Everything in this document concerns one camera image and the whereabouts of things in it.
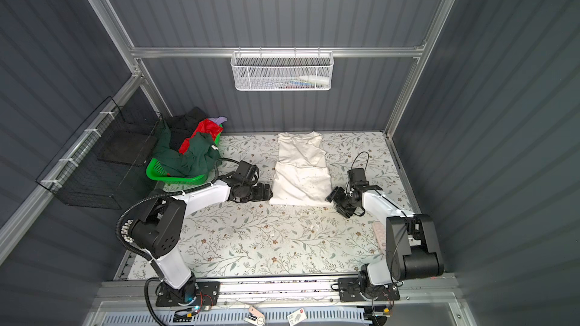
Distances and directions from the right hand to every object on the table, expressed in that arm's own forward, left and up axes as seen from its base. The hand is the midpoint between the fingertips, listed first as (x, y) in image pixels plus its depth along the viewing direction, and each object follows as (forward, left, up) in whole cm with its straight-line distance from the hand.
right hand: (333, 203), depth 91 cm
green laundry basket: (+14, +77, +4) cm, 79 cm away
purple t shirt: (+42, +54, +9) cm, 69 cm away
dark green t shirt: (+16, +55, +11) cm, 59 cm away
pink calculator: (-11, -17, -2) cm, 20 cm away
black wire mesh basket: (+2, +77, +27) cm, 82 cm away
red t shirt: (+37, +60, +10) cm, 71 cm away
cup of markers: (-17, +69, +15) cm, 73 cm away
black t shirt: (+37, +71, +10) cm, 80 cm away
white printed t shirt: (+14, +13, -2) cm, 20 cm away
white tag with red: (-37, +15, -2) cm, 40 cm away
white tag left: (-37, +27, -1) cm, 46 cm away
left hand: (+4, +28, 0) cm, 28 cm away
